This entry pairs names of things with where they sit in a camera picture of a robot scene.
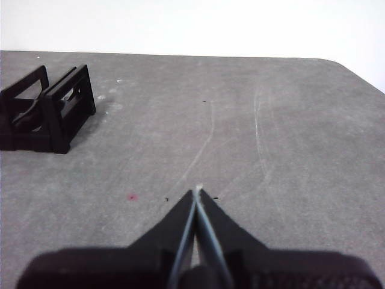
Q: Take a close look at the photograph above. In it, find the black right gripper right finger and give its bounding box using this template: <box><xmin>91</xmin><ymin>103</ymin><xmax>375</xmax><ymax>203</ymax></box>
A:
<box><xmin>196</xmin><ymin>186</ymin><xmax>380</xmax><ymax>289</ymax></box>

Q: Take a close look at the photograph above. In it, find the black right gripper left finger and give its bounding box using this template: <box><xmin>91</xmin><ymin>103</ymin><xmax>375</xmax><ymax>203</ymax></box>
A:
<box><xmin>17</xmin><ymin>189</ymin><xmax>197</xmax><ymax>289</ymax></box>

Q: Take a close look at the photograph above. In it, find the black plate rack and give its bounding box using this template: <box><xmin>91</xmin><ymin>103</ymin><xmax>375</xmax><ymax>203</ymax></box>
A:
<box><xmin>0</xmin><ymin>64</ymin><xmax>97</xmax><ymax>155</ymax></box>

